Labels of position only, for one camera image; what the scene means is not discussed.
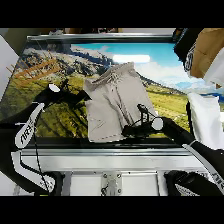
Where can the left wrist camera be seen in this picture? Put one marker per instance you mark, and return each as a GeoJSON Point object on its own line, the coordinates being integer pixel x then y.
{"type": "Point", "coordinates": [65, 85]}

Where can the brown garment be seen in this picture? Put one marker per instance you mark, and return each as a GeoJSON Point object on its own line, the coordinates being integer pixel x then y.
{"type": "Point", "coordinates": [207, 50]}

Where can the black garment with white print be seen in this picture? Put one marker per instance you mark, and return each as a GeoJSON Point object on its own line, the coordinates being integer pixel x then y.
{"type": "Point", "coordinates": [182, 46]}

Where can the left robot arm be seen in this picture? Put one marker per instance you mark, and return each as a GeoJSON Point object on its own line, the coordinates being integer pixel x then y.
{"type": "Point", "coordinates": [18, 118]}

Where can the beige shorts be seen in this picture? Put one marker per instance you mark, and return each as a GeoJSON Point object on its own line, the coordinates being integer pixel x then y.
{"type": "Point", "coordinates": [113, 106]}

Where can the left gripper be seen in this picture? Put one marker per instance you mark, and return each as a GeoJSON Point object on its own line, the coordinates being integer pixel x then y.
{"type": "Point", "coordinates": [78, 97]}

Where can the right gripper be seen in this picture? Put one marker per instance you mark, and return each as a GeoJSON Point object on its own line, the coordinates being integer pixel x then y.
{"type": "Point", "coordinates": [134, 131]}

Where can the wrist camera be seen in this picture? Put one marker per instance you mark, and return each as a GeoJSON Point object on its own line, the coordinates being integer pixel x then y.
{"type": "Point", "coordinates": [65, 85]}
{"type": "Point", "coordinates": [141, 108]}

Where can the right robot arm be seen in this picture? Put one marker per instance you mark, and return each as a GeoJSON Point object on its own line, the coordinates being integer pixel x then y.
{"type": "Point", "coordinates": [178, 132]}

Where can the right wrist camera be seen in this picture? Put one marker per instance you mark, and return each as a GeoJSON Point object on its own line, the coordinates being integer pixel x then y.
{"type": "Point", "coordinates": [141, 108]}

